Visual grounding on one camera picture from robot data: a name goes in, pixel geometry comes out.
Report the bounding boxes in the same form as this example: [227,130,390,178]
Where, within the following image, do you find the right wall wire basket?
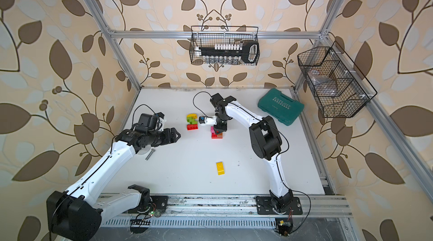
[297,41,378,118]

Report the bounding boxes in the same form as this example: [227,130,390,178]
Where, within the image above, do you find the clear plastic bag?
[308,70,338,97]

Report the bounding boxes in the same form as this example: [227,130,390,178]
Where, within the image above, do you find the steel bolt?
[145,149,156,161]

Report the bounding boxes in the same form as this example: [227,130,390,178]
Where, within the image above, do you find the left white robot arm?
[46,112,181,241]

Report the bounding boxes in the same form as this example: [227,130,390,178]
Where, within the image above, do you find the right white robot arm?
[199,93,294,213]

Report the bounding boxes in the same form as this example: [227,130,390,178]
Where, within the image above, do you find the right circuit board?
[276,219,293,236]

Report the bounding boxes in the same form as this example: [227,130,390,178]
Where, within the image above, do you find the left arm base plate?
[124,195,168,215]

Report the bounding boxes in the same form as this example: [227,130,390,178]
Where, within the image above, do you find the white tape roll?
[136,146,151,155]

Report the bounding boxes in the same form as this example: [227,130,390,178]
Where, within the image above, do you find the circuit board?
[130,210,161,234]
[276,219,293,236]

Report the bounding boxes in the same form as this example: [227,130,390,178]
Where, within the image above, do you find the black socket set holder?
[192,41,260,64]

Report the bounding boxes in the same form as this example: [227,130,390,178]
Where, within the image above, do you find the green plastic tool case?
[258,88,304,126]

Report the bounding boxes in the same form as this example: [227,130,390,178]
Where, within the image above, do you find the back wall wire basket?
[189,25,260,66]

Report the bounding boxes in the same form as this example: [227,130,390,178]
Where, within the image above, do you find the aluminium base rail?
[102,194,353,229]

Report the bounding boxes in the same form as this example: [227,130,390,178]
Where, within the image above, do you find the wall wire basket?
[189,25,260,66]
[297,41,378,118]

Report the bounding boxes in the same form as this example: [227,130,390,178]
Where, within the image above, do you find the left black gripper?
[146,127,181,145]

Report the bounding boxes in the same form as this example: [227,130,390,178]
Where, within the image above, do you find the red long lego brick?
[187,124,198,131]

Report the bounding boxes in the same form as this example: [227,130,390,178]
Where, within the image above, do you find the left circuit board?
[130,210,161,234]

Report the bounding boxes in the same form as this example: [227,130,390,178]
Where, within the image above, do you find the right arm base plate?
[255,196,303,215]

